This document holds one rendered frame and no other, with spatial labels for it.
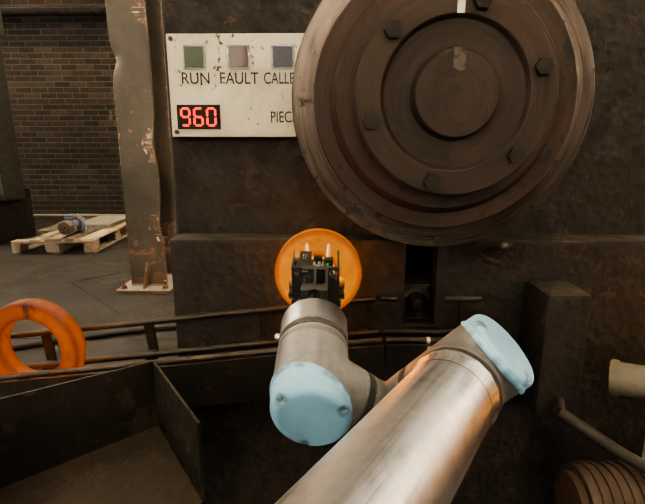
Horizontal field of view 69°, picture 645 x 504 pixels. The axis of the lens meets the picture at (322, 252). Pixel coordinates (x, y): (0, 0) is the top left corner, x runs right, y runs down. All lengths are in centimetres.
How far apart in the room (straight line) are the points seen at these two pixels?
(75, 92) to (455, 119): 726
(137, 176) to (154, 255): 57
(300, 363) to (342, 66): 44
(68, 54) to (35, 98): 79
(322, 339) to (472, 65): 42
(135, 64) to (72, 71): 425
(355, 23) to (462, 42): 16
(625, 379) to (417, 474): 64
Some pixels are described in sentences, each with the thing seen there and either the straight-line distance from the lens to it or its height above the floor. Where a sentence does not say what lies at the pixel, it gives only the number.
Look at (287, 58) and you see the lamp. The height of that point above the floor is 120.
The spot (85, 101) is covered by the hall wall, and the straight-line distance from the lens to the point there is 770.
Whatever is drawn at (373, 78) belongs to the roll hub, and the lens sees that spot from 70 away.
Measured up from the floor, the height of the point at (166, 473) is 61.
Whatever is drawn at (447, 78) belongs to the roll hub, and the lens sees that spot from 71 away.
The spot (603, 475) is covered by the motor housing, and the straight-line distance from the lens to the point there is 95.
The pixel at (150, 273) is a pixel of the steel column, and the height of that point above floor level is 12.
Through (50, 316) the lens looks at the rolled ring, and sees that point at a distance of 99.
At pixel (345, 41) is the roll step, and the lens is 77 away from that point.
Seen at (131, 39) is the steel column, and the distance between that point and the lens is 362.
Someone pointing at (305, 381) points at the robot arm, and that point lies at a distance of 52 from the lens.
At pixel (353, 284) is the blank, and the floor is 81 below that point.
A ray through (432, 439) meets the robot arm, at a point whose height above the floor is 85.
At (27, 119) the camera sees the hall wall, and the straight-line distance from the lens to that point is 810.
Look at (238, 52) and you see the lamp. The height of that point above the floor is 121.
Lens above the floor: 105
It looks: 13 degrees down
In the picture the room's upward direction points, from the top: straight up
